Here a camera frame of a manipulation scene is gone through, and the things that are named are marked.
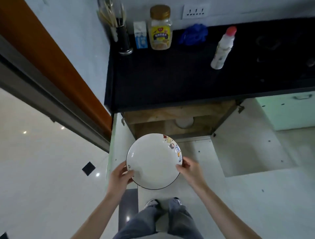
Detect person's left forearm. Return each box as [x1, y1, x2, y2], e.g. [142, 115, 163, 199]
[71, 192, 122, 239]

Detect black gas stove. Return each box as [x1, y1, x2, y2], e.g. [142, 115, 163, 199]
[253, 29, 315, 82]

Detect clear jar gold lid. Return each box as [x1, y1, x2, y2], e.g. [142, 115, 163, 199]
[148, 5, 173, 51]

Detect grey metal door jamb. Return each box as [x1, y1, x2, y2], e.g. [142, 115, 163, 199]
[0, 34, 111, 153]

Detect white bottle red cap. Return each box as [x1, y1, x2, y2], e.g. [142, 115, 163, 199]
[210, 26, 237, 70]

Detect blue white milk carton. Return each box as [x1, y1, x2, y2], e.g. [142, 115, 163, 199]
[133, 21, 149, 50]

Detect light green kitchen cabinet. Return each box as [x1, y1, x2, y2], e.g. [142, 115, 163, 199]
[106, 91, 315, 191]

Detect light green cabinet door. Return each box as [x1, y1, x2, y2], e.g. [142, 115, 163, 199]
[211, 98, 297, 178]
[106, 113, 139, 190]

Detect person's left hand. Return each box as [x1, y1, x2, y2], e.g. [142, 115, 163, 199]
[106, 161, 135, 205]

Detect cream plate with script print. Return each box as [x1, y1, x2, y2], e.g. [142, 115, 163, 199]
[175, 118, 195, 129]

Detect blue crumpled cloth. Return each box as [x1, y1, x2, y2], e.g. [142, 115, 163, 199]
[178, 24, 209, 47]

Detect orange wooden door frame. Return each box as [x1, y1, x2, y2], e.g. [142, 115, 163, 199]
[0, 0, 113, 141]

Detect person's left shoe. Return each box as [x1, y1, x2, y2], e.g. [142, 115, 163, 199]
[144, 199, 160, 211]

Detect person's right hand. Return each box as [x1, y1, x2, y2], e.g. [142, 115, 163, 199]
[176, 156, 208, 192]

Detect person's right forearm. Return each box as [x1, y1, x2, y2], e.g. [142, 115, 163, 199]
[193, 183, 261, 239]

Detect white wall power socket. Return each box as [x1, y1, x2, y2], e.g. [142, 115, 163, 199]
[182, 4, 211, 20]

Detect white plate colourful square print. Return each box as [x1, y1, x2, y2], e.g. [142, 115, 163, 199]
[126, 133, 184, 190]

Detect person's blue jeans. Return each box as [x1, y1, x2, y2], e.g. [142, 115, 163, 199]
[119, 198, 205, 239]

